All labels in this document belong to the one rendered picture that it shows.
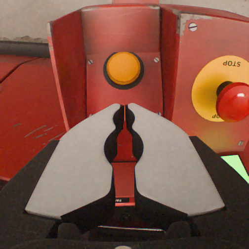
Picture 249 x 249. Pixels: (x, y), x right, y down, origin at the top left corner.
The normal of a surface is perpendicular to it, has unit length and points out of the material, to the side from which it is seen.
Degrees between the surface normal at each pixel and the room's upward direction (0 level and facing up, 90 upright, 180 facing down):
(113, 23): 0
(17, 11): 0
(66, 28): 90
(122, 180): 90
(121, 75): 35
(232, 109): 3
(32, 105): 90
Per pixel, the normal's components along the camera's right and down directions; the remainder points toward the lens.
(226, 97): -0.47, 0.29
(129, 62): -0.01, 0.03
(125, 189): -0.03, -0.80
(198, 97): 0.00, 0.60
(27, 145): 0.20, -0.79
